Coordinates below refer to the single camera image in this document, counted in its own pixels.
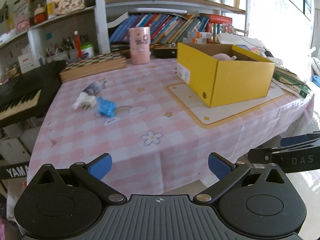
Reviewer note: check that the black case by canister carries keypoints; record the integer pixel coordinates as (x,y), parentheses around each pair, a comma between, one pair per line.
(165,51)

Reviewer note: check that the row of colourful books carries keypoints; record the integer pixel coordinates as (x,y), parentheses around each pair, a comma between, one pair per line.
(164,28)

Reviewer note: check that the white bookshelf unit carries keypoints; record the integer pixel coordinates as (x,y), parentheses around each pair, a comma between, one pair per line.
(97,17)

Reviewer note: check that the wooden chessboard box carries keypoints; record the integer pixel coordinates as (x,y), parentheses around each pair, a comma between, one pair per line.
(91,66)

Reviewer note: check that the green white book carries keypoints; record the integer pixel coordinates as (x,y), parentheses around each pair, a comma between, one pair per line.
(295,86)

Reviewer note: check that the red white doll jar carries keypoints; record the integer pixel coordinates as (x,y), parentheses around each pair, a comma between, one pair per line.
(40,14)

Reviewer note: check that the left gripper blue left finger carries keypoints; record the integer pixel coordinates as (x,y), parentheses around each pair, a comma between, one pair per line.
(91,174)

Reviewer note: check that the pink cylindrical canister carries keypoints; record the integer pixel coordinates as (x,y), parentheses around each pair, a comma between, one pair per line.
(140,45)

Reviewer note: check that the red dictionary book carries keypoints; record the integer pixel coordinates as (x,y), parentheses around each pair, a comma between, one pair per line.
(219,19)

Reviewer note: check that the smartphone on table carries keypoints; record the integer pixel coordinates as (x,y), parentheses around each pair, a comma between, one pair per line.
(243,47)

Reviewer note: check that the pink plush pig toy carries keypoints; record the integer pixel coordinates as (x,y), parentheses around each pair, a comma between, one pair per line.
(224,57)

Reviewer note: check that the blue wrapper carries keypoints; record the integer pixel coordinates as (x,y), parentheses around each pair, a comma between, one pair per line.
(106,108)

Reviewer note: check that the blue white spray bottle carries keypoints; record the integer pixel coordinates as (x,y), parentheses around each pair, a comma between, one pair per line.
(93,89)

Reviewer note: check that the yellow cardboard box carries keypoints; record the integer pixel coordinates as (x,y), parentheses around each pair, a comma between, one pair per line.
(220,83)

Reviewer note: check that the white green lidded jar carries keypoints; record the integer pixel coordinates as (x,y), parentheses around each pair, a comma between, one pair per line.
(87,51)

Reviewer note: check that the pink checkered tablecloth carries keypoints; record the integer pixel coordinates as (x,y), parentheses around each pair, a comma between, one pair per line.
(155,145)

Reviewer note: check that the white charger plug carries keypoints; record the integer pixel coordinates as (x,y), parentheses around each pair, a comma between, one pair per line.
(85,102)

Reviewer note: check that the black Yamaha keyboard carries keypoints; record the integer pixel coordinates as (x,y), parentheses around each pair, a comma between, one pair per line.
(29,95)

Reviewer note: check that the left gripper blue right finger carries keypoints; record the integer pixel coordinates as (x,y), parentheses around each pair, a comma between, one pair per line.
(229,175)

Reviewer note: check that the small white staples box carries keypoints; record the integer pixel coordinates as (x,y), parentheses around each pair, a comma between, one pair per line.
(107,83)

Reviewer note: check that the red glue bottle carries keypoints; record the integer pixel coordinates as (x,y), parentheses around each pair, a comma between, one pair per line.
(77,44)

